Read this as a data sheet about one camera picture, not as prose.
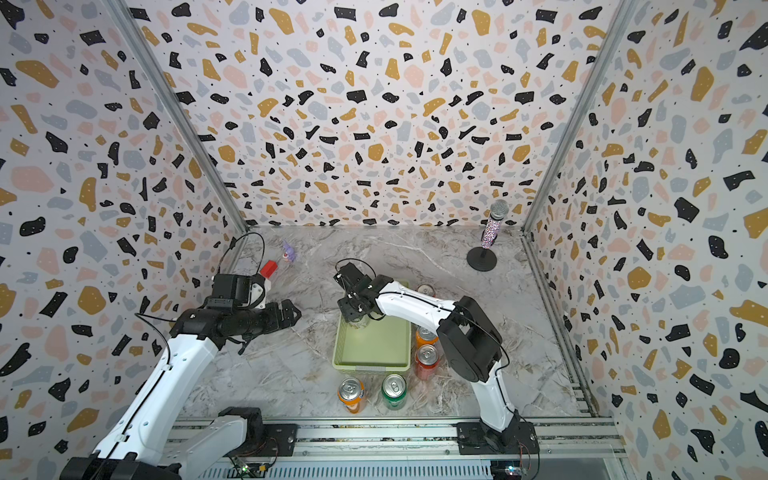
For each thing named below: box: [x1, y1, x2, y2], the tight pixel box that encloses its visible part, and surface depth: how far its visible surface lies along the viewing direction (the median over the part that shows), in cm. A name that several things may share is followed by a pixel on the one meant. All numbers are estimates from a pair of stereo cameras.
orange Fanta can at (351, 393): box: [338, 377, 365, 414], surface depth 73 cm
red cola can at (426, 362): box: [415, 344, 439, 381], surface depth 79 cm
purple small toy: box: [282, 239, 297, 262], surface depth 112 cm
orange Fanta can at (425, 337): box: [415, 326, 439, 349], surface depth 83 cm
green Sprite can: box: [382, 373, 407, 411], surface depth 74 cm
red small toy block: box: [260, 260, 279, 279], surface depth 109 cm
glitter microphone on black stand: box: [467, 199, 510, 272], surface depth 99 cm
